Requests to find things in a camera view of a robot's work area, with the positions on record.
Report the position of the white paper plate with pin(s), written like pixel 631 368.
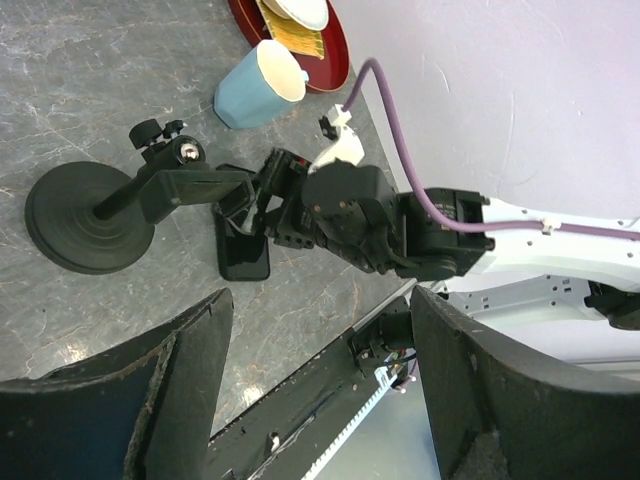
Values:
pixel 311 14

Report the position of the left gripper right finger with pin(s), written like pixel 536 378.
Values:
pixel 499 409

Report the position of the red round tray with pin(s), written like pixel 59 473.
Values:
pixel 325 75

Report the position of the light blue mug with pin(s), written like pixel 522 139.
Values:
pixel 265 84

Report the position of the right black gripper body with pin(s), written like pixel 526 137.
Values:
pixel 277 211

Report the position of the black round-base phone holder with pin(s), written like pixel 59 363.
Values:
pixel 94 219

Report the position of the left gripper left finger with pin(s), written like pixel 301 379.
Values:
pixel 142 409

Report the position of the yellow sponge cloth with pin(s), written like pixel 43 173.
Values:
pixel 296 38

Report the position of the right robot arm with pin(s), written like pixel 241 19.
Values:
pixel 353 212

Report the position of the black phone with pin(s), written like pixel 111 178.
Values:
pixel 241 244

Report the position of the grey cable duct rail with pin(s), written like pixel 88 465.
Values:
pixel 355 430

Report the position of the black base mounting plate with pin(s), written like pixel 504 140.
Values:
pixel 293 431

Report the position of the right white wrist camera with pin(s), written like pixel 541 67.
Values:
pixel 345 145

